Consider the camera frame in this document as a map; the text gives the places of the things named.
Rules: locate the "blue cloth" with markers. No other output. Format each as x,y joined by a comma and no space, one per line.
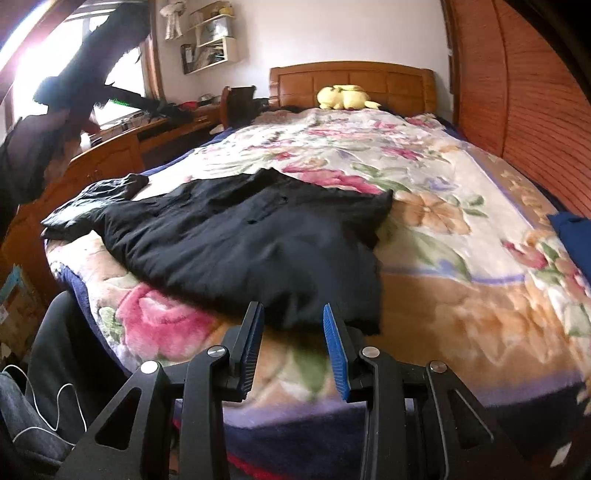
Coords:
575,240

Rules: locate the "wooden louvered wardrobe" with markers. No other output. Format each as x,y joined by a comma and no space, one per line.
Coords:
531,115

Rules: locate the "black coat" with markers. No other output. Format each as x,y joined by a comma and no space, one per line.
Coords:
231,244

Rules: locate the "dark hanging garment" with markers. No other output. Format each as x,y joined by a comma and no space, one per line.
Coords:
101,50

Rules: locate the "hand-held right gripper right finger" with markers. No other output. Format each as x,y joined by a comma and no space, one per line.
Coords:
334,353

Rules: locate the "yellow plush toy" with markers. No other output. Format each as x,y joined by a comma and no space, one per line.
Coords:
344,97

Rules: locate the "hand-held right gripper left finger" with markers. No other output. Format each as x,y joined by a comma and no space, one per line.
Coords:
245,344

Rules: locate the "window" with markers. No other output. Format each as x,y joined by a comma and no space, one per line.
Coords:
27,78

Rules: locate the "white hanging ornament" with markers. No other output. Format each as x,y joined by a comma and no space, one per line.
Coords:
173,21

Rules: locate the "wooden desk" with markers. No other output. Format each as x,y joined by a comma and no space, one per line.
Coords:
115,152

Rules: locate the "wooden chair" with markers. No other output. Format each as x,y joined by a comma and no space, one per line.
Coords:
240,106

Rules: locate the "cardboard box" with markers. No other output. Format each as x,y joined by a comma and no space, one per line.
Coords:
18,304

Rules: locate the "white wall shelf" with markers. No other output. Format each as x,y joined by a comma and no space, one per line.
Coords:
217,53

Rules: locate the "floral blanket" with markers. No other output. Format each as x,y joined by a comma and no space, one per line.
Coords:
461,277

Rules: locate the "person's leg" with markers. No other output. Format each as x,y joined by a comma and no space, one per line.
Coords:
60,350

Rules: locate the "wooden bed headboard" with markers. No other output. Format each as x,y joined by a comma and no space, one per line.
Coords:
369,76

